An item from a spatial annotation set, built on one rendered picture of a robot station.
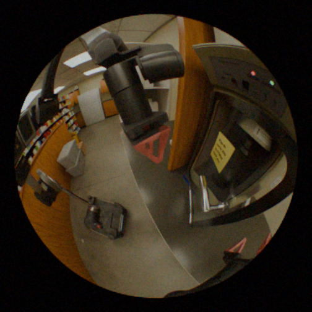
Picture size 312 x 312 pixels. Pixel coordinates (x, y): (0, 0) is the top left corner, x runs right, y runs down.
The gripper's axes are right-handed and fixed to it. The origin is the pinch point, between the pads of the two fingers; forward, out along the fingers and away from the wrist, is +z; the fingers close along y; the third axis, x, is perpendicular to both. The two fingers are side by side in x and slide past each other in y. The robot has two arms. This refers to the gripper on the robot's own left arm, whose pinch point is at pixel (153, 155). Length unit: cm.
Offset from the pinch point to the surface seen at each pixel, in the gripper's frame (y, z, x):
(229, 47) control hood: -12.9, -21.4, -16.7
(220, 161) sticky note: -10.8, 4.0, -12.0
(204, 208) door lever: -14.9, 6.5, -1.5
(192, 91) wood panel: 4.3, -11.2, -21.9
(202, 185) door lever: -10.9, 6.1, -4.8
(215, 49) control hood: -9.3, -21.8, -17.3
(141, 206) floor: 50, 109, 37
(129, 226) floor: 27, 108, 69
